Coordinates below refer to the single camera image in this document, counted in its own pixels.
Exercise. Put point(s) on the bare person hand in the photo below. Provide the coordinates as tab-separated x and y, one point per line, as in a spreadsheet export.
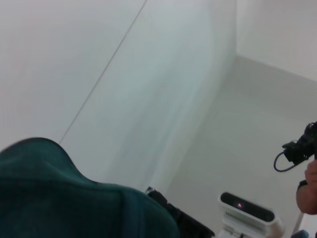
312	173

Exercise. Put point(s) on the dark teal insulated lunch bag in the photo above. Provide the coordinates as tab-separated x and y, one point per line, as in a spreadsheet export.
74	198

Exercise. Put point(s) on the bare person forearm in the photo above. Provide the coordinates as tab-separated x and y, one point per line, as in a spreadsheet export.
308	200

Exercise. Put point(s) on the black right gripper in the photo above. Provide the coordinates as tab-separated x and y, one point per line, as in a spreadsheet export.
195	225

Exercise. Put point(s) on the black handheld device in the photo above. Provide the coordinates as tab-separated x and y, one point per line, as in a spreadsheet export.
302	146

